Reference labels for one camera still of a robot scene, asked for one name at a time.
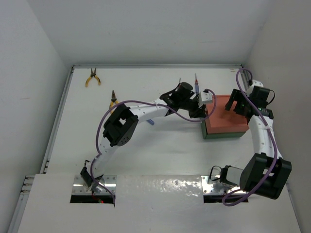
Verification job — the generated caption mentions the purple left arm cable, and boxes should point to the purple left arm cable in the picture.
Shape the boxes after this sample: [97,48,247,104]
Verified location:
[89,88,217,203]

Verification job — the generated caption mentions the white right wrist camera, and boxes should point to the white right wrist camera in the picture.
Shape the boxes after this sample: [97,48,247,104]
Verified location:
[246,80,264,93]

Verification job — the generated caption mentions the metal base plate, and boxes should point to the metal base plate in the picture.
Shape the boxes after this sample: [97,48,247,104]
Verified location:
[201,175,246,196]
[71,175,117,195]

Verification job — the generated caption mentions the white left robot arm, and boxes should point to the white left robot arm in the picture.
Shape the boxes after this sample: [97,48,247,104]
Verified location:
[80,82,213,187]

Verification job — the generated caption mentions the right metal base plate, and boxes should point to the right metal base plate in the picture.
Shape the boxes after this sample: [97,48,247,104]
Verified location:
[201,175,246,196]

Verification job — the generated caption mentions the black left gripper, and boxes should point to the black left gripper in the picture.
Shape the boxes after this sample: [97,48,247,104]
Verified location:
[179,96,206,118]

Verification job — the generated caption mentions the salmon red drawer box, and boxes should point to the salmon red drawer box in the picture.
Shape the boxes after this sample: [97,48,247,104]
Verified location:
[204,95,249,133]

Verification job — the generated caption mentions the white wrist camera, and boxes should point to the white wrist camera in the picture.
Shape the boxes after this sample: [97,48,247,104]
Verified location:
[198,89,213,107]
[246,80,264,93]

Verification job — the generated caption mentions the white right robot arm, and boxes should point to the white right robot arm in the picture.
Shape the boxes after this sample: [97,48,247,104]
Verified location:
[219,81,292,200]

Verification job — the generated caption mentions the yellow pliers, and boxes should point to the yellow pliers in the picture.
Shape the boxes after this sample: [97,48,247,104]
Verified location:
[109,90,119,109]
[85,67,102,88]

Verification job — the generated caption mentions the blue red screwdriver right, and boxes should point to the blue red screwdriver right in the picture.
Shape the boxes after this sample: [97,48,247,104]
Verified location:
[194,73,200,94]

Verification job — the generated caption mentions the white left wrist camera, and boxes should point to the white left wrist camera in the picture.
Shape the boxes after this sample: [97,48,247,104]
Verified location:
[198,89,213,107]

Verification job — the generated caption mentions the blue red screwdriver centre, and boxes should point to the blue red screwdriver centre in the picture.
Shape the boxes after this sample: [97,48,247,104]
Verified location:
[147,119,155,125]

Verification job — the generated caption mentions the green drawer box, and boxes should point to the green drawer box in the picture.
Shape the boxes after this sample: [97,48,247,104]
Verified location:
[201,122,245,140]

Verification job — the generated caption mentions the white front cover board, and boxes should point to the white front cover board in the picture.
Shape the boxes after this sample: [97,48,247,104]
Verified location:
[19,174,300,233]

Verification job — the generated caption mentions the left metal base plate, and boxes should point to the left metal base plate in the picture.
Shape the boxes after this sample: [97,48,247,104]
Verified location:
[71,175,117,195]

